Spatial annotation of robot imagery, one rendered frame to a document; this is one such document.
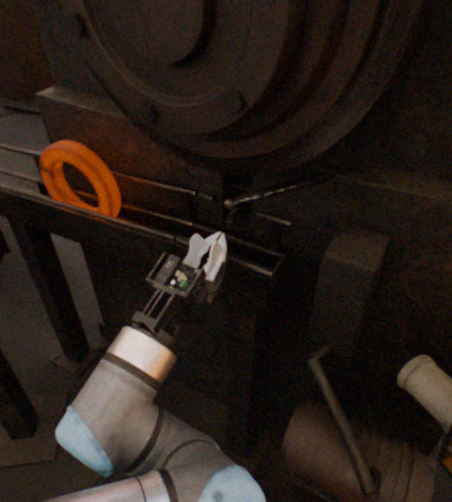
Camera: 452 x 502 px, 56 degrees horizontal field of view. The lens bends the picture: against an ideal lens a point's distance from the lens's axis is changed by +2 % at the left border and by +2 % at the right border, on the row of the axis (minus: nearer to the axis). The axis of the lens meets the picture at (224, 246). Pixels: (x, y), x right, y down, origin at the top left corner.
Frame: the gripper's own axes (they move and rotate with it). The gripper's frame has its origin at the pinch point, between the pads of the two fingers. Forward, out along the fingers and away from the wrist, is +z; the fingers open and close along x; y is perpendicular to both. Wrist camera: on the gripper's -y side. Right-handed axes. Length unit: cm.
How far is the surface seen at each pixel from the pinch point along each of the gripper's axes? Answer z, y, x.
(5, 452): -52, -61, 51
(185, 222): 5.0, -6.4, 11.6
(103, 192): 1.6, -0.1, 26.8
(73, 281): 2, -79, 84
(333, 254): 2.0, 4.7, -19.0
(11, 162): 53, -96, 182
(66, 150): 3.7, 6.6, 34.2
